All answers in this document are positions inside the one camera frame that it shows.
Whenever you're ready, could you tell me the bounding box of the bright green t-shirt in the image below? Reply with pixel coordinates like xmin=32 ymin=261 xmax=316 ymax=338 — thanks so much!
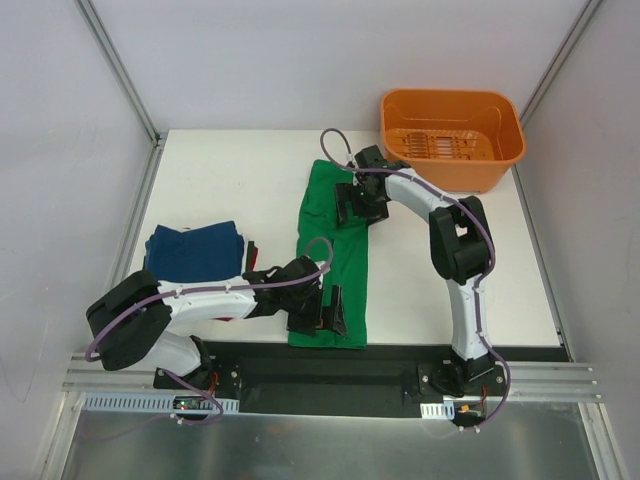
xmin=288 ymin=160 xmax=369 ymax=349

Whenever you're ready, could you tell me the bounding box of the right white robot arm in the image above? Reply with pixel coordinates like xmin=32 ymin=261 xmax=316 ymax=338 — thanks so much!
xmin=335 ymin=146 xmax=495 ymax=398

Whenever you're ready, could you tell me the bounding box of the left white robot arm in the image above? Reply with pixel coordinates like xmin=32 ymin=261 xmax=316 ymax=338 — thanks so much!
xmin=85 ymin=255 xmax=347 ymax=389

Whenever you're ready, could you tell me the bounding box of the folded red t-shirt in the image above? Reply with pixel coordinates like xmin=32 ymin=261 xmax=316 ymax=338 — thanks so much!
xmin=219 ymin=227 xmax=264 ymax=324

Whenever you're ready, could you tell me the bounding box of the folded dark green t-shirt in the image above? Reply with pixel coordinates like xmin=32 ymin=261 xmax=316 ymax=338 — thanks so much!
xmin=245 ymin=240 xmax=258 ymax=272

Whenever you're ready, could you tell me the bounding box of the orange plastic basket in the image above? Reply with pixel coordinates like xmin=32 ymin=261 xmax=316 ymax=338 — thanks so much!
xmin=380 ymin=89 xmax=526 ymax=193

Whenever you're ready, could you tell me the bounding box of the folded blue t-shirt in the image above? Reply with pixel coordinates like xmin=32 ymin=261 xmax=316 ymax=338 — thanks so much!
xmin=143 ymin=221 xmax=245 ymax=283

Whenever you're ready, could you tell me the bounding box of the left green circuit board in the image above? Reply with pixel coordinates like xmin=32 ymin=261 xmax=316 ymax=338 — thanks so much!
xmin=173 ymin=397 xmax=203 ymax=411

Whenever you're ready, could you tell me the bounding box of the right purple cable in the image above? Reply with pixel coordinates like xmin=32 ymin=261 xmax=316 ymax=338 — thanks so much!
xmin=319 ymin=128 xmax=511 ymax=381

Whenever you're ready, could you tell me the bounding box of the purple cable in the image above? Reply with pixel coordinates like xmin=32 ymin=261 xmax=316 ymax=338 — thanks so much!
xmin=319 ymin=128 xmax=511 ymax=381
xmin=84 ymin=236 xmax=335 ymax=364

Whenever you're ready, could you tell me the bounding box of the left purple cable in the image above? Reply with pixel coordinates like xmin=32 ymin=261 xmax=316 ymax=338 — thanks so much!
xmin=84 ymin=236 xmax=335 ymax=364

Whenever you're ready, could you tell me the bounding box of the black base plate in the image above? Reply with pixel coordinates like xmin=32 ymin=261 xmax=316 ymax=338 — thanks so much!
xmin=152 ymin=339 xmax=509 ymax=416

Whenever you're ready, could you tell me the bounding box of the right white cable duct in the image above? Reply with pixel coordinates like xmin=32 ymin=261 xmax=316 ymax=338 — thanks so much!
xmin=420 ymin=401 xmax=455 ymax=421

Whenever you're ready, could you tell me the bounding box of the white cable duct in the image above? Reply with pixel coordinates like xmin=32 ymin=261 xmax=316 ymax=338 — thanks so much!
xmin=420 ymin=401 xmax=455 ymax=421
xmin=84 ymin=393 xmax=240 ymax=415

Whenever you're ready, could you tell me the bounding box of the front aluminium rail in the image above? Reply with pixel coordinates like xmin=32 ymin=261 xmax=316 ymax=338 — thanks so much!
xmin=63 ymin=347 xmax=604 ymax=403

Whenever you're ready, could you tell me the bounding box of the left white cable duct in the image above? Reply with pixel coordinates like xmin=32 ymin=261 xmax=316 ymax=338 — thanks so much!
xmin=84 ymin=393 xmax=240 ymax=415

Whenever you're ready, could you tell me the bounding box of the left aluminium frame post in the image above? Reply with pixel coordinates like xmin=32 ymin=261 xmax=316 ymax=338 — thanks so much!
xmin=74 ymin=0 xmax=163 ymax=147

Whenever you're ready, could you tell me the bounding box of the aluminium frame post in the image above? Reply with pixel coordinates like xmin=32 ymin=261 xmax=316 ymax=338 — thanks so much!
xmin=520 ymin=0 xmax=606 ymax=127
xmin=74 ymin=0 xmax=163 ymax=147

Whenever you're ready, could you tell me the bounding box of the right aluminium frame post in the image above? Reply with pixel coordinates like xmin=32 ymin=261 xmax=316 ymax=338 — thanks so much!
xmin=520 ymin=0 xmax=606 ymax=127

